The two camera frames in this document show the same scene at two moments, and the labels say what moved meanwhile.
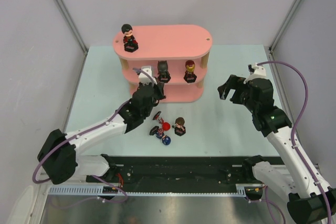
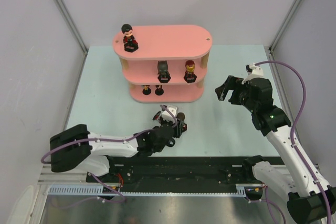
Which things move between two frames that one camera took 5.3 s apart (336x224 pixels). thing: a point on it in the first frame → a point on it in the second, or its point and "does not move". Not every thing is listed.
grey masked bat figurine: x=163 y=71 does not move
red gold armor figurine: x=189 y=75 does not move
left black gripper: x=156 y=91 → x=179 y=127
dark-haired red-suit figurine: x=130 y=44 does not move
